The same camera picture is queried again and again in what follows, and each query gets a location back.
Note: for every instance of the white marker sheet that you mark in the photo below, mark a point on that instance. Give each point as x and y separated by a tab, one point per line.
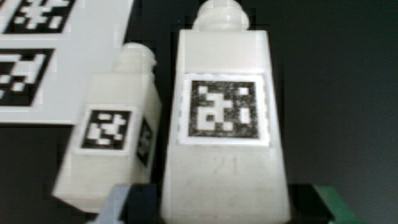
60	38

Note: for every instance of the white leg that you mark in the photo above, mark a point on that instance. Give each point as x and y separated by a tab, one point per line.
224	178
112	144

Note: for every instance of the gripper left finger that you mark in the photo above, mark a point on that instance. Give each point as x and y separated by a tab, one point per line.
130	207

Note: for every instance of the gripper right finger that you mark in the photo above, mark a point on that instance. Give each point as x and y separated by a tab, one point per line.
318	207

